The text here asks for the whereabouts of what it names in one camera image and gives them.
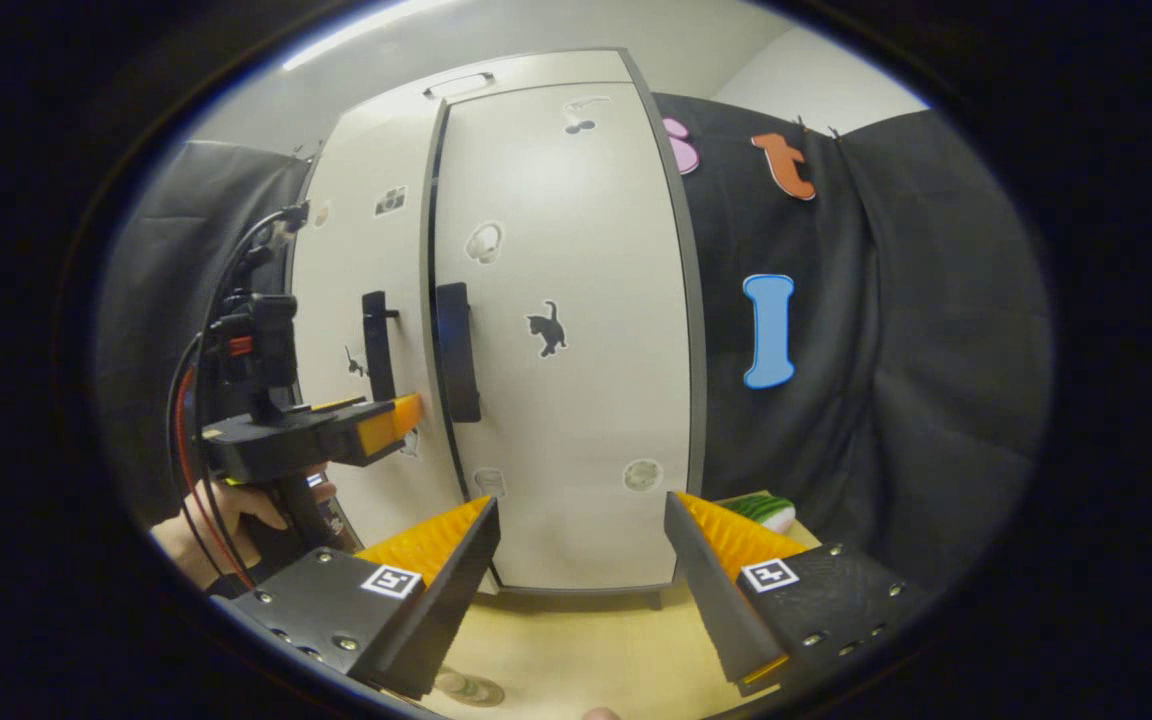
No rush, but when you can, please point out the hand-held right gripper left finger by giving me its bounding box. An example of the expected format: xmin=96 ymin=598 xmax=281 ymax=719
xmin=234 ymin=494 xmax=503 ymax=699

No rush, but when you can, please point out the white cabinet drawer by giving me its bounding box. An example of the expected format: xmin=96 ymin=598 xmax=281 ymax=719
xmin=336 ymin=48 xmax=639 ymax=119

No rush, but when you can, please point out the black backdrop cloth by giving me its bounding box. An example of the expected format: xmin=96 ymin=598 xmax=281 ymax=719
xmin=96 ymin=92 xmax=1054 ymax=591

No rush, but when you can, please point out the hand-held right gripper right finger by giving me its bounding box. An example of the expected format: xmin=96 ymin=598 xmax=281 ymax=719
xmin=663 ymin=491 xmax=929 ymax=699

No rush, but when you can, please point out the white grey cabinet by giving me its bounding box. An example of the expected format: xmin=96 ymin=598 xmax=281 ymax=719
xmin=288 ymin=48 xmax=710 ymax=611

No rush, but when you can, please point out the red gripper cable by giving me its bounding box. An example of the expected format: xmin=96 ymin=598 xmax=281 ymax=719
xmin=172 ymin=368 xmax=257 ymax=589

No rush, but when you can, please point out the white cabinet door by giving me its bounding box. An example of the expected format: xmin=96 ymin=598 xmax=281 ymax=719
xmin=289 ymin=95 xmax=469 ymax=563
xmin=430 ymin=80 xmax=708 ymax=597

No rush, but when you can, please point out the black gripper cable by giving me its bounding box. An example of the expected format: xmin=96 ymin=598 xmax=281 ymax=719
xmin=164 ymin=203 xmax=310 ymax=591

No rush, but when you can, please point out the watermelon slice toy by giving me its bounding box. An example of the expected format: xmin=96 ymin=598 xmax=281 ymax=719
xmin=721 ymin=492 xmax=796 ymax=537

